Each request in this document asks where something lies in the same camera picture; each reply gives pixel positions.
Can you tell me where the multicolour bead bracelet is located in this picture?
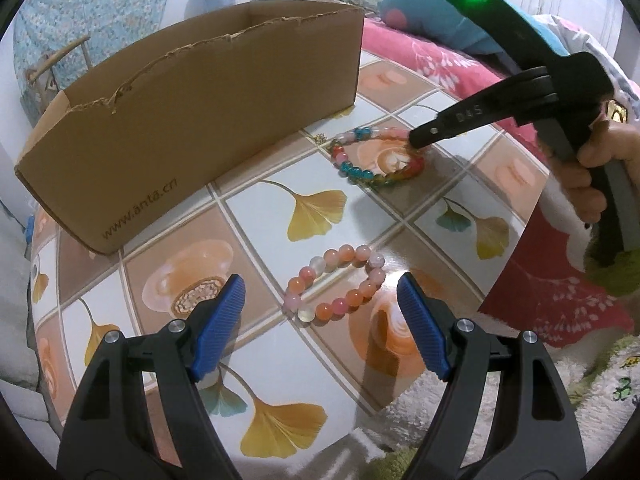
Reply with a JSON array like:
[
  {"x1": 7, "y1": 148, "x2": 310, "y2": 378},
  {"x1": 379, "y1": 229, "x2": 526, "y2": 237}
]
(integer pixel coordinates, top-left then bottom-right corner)
[{"x1": 326, "y1": 126, "x2": 426, "y2": 189}]

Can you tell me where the brown cardboard box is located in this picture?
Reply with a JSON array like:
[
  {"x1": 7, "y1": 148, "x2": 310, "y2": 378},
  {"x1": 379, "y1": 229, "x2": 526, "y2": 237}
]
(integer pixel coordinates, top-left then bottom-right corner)
[{"x1": 14, "y1": 0, "x2": 364, "y2": 255}]

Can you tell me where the pink floral bedsheet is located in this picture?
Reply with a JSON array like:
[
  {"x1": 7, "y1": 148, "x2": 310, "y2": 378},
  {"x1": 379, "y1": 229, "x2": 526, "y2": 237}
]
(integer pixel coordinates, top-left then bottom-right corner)
[{"x1": 359, "y1": 16, "x2": 637, "y2": 351}]

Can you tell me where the teal patterned cloth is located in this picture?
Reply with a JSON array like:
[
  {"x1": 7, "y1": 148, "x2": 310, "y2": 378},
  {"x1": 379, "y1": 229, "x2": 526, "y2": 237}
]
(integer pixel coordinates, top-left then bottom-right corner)
[{"x1": 13, "y1": 0, "x2": 167, "y2": 96}]

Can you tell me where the pink orange bead bracelet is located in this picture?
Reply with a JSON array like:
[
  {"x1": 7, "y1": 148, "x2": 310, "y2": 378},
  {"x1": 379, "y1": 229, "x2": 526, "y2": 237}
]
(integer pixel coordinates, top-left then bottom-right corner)
[{"x1": 282, "y1": 242, "x2": 388, "y2": 323}]

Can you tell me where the person's right hand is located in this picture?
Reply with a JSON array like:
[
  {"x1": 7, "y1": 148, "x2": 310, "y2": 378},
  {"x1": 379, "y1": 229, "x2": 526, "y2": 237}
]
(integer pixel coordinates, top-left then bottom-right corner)
[{"x1": 550, "y1": 120, "x2": 640, "y2": 224}]

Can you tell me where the blue pillow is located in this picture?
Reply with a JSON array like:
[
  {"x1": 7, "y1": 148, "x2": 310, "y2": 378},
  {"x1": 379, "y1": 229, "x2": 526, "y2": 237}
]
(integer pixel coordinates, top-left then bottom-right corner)
[{"x1": 378, "y1": 0, "x2": 570, "y2": 56}]

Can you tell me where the wooden chair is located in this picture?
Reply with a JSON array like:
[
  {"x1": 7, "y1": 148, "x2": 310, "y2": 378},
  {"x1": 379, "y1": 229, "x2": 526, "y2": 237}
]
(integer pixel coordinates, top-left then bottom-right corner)
[{"x1": 24, "y1": 35, "x2": 93, "y2": 113}]

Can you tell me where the green fuzzy sleeve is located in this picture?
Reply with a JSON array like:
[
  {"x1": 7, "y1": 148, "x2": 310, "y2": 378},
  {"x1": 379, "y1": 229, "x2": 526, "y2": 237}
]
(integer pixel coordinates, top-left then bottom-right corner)
[{"x1": 582, "y1": 226, "x2": 639, "y2": 297}]

